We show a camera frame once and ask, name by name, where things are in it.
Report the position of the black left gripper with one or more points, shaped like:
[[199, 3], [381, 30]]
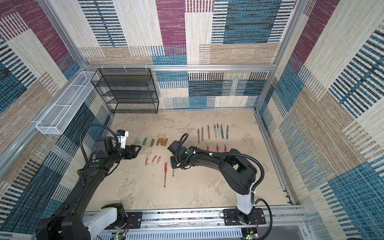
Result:
[[130, 151]]

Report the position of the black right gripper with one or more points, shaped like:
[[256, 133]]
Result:
[[174, 165]]

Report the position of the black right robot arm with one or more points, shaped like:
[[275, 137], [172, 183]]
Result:
[[243, 173]]

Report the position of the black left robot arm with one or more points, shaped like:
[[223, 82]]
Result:
[[66, 223]]

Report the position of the black wire mesh shelf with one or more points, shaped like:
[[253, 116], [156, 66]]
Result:
[[127, 91]]

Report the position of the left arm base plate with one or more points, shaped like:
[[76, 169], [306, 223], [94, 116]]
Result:
[[126, 220]]

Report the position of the aluminium mounting rail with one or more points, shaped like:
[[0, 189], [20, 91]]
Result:
[[286, 222]]

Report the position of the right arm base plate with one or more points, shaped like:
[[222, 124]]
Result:
[[234, 217]]

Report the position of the white wire mesh basket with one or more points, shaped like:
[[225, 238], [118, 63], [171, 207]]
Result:
[[59, 116]]

